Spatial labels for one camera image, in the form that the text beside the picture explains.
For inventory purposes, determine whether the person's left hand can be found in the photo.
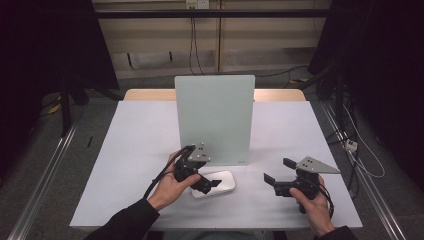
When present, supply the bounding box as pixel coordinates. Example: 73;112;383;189
147;151;202;212

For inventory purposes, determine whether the white table cover sheet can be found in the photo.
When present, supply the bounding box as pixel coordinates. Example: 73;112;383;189
69;100;364;231

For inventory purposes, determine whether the black horizontal bar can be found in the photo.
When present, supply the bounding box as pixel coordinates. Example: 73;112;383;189
94;8;334;19

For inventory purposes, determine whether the pale green glass whiteboard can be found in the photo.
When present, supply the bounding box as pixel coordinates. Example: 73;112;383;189
174;74;256;168

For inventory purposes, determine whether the white floor cable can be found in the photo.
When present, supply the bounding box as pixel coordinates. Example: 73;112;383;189
343;104;386;179

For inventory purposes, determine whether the black floor cable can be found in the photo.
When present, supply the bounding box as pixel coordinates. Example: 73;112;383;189
254;65;309;78

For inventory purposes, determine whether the black metal stand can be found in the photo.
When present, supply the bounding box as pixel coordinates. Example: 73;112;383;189
59;78;73;138

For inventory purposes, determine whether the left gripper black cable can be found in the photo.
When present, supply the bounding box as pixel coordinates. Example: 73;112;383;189
143;145;196;200

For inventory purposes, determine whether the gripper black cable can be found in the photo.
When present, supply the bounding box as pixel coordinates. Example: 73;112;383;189
143;145;196;200
316;184;335;219

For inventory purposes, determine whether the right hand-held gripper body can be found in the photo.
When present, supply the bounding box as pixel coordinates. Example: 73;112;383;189
273;156;341;214

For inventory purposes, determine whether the black hanging cable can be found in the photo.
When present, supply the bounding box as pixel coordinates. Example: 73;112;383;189
188;17;197;76
193;17;205;76

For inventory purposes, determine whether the white wall outlet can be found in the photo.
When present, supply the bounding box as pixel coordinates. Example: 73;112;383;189
185;0;210;10

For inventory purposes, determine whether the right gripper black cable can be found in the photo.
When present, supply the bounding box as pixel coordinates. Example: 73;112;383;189
316;184;335;219

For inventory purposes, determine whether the person's right hand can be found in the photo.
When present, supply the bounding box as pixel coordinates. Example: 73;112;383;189
289;175;335;238

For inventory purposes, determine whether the white whiteboard eraser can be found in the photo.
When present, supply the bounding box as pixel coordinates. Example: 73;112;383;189
190;170;236;200

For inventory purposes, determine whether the metal floor rail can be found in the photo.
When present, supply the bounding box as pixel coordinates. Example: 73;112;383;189
7;119;81;240
321;101;408;240

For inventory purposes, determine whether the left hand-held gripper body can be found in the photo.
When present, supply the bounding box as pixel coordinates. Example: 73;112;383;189
173;142;214;195

